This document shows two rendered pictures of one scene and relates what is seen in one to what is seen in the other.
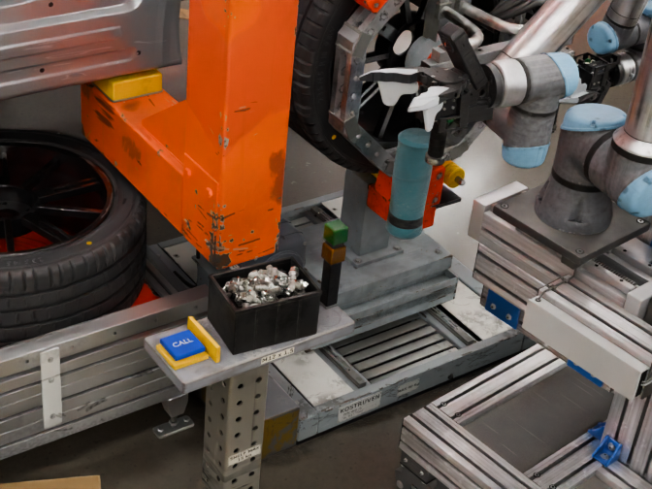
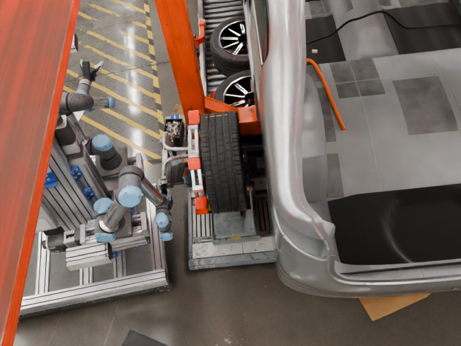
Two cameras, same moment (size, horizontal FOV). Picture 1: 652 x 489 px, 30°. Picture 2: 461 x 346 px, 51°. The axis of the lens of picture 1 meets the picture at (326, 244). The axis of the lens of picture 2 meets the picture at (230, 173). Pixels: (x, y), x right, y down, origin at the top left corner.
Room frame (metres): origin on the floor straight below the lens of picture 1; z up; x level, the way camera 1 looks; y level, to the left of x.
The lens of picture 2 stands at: (4.08, -1.51, 3.40)
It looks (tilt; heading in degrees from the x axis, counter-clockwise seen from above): 54 degrees down; 132
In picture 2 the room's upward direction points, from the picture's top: 9 degrees counter-clockwise
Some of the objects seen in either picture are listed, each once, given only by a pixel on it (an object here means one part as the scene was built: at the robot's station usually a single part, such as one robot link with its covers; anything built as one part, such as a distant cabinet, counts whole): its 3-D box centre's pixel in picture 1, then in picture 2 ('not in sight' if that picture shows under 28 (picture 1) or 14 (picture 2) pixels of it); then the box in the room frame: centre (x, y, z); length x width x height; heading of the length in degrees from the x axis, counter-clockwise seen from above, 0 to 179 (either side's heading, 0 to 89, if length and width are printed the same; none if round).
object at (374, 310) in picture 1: (345, 278); (234, 212); (2.74, -0.06, 0.13); 0.50 x 0.36 x 0.10; 128
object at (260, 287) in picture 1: (263, 302); (173, 132); (2.07, 0.12, 0.51); 0.20 x 0.14 x 0.13; 121
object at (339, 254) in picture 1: (334, 251); not in sight; (2.18, -0.02, 0.59); 0.04 x 0.04 x 0.04; 38
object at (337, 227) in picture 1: (336, 232); not in sight; (2.18, -0.02, 0.64); 0.04 x 0.04 x 0.04; 38
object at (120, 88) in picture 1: (125, 77); not in sight; (2.67, 0.53, 0.71); 0.14 x 0.14 x 0.05; 38
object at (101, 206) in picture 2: not in sight; (105, 210); (2.42, -0.83, 0.98); 0.13 x 0.12 x 0.14; 132
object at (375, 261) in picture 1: (366, 216); (232, 204); (2.76, -0.10, 0.32); 0.40 x 0.30 x 0.28; 128
